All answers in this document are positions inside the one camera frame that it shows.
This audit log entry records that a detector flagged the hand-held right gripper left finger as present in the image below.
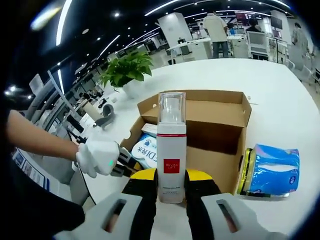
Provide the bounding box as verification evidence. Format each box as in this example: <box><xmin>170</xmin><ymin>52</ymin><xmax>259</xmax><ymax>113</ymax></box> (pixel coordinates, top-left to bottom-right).
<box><xmin>53</xmin><ymin>168</ymin><xmax>159</xmax><ymax>240</ymax></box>

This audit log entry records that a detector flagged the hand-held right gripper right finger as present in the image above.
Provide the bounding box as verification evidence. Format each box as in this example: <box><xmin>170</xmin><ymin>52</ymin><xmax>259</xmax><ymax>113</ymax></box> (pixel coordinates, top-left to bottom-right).
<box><xmin>184</xmin><ymin>169</ymin><xmax>281</xmax><ymax>240</ymax></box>

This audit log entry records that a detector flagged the white blue wet wipes pack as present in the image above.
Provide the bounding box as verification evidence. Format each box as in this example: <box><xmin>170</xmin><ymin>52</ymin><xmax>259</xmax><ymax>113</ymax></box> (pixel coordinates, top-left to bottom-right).
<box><xmin>131</xmin><ymin>133</ymin><xmax>158</xmax><ymax>171</ymax></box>

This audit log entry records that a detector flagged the white pump bottle red label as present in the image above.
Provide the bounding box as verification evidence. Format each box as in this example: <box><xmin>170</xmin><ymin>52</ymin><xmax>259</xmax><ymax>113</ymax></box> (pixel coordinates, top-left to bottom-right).
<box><xmin>156</xmin><ymin>91</ymin><xmax>187</xmax><ymax>204</ymax></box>

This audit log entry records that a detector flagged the blue soft tissue pack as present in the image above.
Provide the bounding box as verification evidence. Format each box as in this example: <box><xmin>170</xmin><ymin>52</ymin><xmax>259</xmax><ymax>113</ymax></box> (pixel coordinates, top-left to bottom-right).
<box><xmin>241</xmin><ymin>143</ymin><xmax>300</xmax><ymax>201</ymax></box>

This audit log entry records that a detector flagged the brown cardboard shoe box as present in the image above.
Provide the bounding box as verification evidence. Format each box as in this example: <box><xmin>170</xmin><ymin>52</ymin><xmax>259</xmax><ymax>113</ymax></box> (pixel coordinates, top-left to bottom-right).
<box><xmin>119</xmin><ymin>89</ymin><xmax>252</xmax><ymax>197</ymax></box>

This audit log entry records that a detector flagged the grey headset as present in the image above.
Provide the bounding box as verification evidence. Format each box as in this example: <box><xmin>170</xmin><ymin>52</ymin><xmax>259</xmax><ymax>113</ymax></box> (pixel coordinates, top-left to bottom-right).
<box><xmin>93</xmin><ymin>104</ymin><xmax>116</xmax><ymax>129</ymax></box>

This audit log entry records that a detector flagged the black tall device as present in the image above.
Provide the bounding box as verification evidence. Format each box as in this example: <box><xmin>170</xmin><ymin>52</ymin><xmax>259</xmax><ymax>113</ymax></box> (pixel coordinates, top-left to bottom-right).
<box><xmin>67</xmin><ymin>117</ymin><xmax>85</xmax><ymax>134</ymax></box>

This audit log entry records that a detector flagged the white cylinder bottle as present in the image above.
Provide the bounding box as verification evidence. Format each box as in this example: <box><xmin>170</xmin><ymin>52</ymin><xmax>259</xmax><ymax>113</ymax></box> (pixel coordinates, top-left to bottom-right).
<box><xmin>83</xmin><ymin>102</ymin><xmax>98</xmax><ymax>121</ymax></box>

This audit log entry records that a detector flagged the person's black shirt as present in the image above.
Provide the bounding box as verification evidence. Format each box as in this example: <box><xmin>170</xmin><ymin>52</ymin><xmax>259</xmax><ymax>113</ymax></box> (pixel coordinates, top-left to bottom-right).
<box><xmin>4</xmin><ymin>159</ymin><xmax>86</xmax><ymax>238</ymax></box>

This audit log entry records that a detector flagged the green potted plant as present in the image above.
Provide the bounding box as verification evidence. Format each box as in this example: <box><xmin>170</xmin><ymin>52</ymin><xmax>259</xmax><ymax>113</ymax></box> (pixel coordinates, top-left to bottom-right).
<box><xmin>98</xmin><ymin>49</ymin><xmax>154</xmax><ymax>99</ymax></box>

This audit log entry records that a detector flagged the white office desk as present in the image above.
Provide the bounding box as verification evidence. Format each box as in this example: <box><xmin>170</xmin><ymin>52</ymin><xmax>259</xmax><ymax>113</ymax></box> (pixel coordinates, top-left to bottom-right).
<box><xmin>167</xmin><ymin>41</ymin><xmax>211</xmax><ymax>62</ymax></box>

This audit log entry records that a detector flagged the white office chair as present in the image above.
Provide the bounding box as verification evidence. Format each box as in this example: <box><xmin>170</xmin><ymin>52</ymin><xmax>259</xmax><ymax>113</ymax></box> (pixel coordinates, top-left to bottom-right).
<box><xmin>247</xmin><ymin>31</ymin><xmax>268</xmax><ymax>61</ymax></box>

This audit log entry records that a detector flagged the dark hanging monitor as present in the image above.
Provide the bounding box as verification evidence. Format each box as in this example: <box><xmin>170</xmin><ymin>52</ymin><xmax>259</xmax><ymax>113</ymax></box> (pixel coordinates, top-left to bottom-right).
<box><xmin>271</xmin><ymin>16</ymin><xmax>283</xmax><ymax>30</ymax></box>

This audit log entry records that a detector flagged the black cable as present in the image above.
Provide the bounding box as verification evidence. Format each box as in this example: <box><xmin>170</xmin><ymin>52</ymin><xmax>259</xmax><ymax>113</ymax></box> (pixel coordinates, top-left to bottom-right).
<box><xmin>77</xmin><ymin>164</ymin><xmax>97</xmax><ymax>206</ymax></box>

